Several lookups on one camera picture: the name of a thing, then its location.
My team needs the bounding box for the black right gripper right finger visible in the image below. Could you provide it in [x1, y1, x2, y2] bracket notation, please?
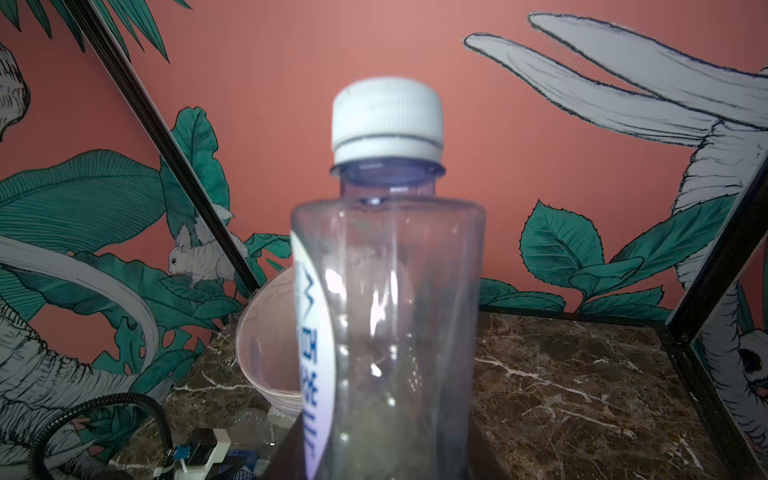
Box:
[467, 420, 509, 480]

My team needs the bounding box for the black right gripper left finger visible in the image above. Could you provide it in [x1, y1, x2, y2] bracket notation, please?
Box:
[260, 415, 306, 480]

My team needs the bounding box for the clear purple cap bottle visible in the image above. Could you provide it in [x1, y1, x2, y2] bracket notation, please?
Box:
[291, 77, 486, 479]

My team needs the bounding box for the purple plastic bin liner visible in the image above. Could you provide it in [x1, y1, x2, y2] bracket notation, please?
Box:
[236, 267, 302, 417]

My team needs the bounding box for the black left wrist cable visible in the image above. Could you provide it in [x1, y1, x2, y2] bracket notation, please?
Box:
[26, 392, 176, 480]

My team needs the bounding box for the black enclosure frame post right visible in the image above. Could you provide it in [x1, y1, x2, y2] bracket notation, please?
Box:
[665, 167, 767, 479]

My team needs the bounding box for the black enclosure frame post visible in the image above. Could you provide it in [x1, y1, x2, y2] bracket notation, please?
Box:
[65, 1, 261, 292]
[665, 167, 767, 479]

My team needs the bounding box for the black enclosure frame post left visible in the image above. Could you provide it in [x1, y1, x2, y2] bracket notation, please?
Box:
[65, 1, 261, 292]

